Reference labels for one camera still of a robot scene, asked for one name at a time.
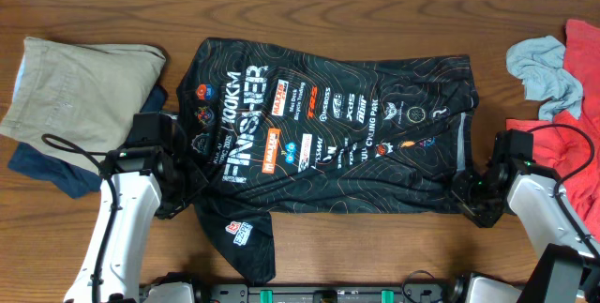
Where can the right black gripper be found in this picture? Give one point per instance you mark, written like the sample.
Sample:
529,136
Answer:
458,186

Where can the light blue grey shirt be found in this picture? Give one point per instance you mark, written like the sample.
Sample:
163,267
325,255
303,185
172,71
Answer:
538,63

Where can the black printed cycling jersey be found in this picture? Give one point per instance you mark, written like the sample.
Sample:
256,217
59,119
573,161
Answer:
271,129

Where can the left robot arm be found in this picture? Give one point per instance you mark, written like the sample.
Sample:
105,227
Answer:
149,177

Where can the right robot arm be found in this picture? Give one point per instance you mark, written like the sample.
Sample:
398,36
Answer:
568,265

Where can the red orange shirt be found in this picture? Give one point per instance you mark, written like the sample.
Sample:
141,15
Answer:
566,143

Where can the folded beige trousers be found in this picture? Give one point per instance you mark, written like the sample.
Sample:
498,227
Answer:
86,94

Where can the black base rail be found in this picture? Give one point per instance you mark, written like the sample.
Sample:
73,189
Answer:
418,287

